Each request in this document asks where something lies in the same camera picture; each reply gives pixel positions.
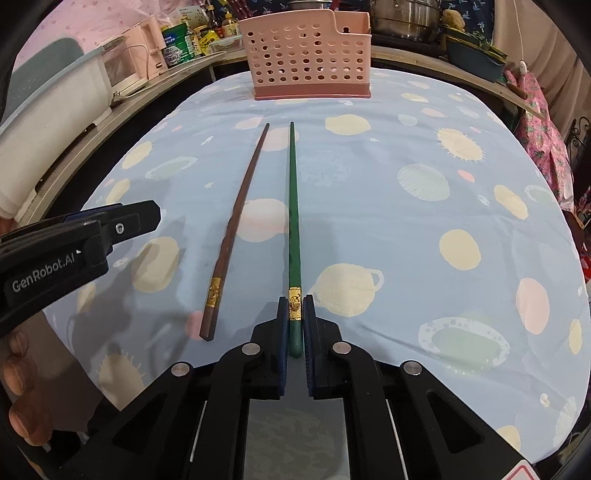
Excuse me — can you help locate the person's left hand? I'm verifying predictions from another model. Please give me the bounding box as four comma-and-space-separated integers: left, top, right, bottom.
0, 329, 54, 446

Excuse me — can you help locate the pink dotted curtain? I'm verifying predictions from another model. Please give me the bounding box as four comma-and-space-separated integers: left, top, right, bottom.
60, 0, 178, 44

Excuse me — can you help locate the white cord with switch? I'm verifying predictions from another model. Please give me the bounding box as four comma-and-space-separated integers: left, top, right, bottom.
512, 0, 530, 75

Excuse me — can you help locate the yellow plastic basin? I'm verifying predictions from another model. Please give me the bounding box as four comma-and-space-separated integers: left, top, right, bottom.
442, 27, 509, 62

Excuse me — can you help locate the white electric kettle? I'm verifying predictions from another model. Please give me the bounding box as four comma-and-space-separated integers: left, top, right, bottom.
99, 37, 142, 91

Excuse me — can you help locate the beige curtain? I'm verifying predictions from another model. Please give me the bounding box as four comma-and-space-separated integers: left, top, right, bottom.
493, 0, 579, 86

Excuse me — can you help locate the green chopstick with gold band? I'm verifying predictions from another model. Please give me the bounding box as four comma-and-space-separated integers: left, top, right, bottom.
286, 121, 305, 360

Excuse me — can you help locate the dark metal chair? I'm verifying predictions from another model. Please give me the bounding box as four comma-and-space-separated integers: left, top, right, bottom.
560, 116, 591, 215

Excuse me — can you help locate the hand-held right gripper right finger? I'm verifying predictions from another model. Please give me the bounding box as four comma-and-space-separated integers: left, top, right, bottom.
302, 294, 518, 480

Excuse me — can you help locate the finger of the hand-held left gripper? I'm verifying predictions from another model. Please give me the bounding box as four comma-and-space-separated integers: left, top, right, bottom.
60, 202, 125, 225
98, 200, 163, 259

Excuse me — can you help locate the blue plastic basin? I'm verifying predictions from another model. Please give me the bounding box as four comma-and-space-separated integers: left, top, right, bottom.
445, 39, 507, 84

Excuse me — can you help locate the pink plastic utensil holder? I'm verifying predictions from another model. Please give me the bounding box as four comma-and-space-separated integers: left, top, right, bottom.
239, 8, 373, 101

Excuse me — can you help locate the white plastic tub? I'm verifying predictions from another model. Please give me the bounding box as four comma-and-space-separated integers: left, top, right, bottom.
0, 37, 115, 220

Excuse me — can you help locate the pink pineapple print garment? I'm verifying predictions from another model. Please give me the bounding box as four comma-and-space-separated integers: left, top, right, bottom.
503, 69, 579, 214

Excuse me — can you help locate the dark blue palm print cloth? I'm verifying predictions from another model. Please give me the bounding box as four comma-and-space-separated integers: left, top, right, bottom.
245, 0, 498, 33

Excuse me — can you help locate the green tin can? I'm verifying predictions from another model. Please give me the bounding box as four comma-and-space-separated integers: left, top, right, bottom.
161, 21, 197, 66

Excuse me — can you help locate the stainless steel steamer pot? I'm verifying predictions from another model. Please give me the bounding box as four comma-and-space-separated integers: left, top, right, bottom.
372, 0, 445, 45

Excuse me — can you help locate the brown chopstick with gold band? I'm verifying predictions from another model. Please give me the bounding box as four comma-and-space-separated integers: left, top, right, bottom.
198, 122, 271, 343

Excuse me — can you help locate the clear plastic food container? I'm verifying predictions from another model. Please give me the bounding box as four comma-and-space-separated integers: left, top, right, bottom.
205, 36, 241, 57

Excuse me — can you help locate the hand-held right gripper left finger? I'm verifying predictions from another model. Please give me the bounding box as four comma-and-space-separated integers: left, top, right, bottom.
82, 296, 290, 480

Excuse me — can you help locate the pink plastic pitcher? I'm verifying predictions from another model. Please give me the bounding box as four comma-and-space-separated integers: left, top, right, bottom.
124, 14, 170, 77

